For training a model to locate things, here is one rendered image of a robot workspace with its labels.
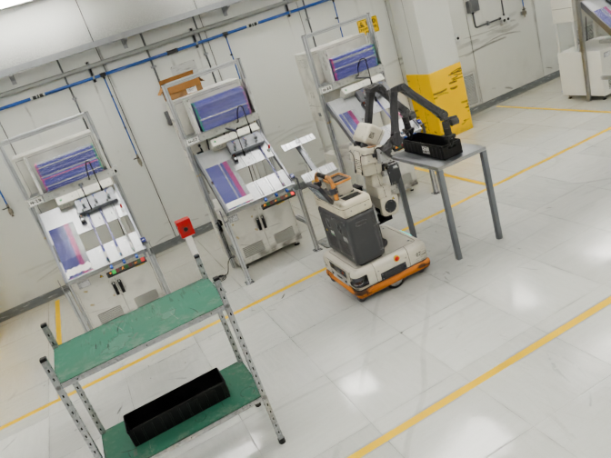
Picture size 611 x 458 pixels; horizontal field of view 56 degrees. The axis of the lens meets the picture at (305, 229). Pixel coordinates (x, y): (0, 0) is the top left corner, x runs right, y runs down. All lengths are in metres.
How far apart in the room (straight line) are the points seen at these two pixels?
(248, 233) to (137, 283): 1.13
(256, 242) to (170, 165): 1.81
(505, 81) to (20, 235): 6.82
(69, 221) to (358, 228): 2.52
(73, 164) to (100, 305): 1.27
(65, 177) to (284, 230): 2.06
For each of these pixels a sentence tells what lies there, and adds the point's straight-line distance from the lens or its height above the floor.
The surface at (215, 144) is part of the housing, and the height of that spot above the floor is 1.25.
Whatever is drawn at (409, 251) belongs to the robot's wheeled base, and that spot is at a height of 0.25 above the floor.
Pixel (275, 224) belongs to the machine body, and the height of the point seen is 0.31.
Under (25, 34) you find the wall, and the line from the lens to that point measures 6.81.
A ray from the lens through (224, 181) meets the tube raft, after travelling 5.32.
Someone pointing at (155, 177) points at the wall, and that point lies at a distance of 6.95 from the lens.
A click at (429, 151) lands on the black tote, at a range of 4.65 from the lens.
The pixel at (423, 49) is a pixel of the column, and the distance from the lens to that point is 7.65.
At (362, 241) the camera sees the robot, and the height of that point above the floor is 0.48.
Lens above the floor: 2.21
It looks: 21 degrees down
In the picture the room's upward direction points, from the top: 18 degrees counter-clockwise
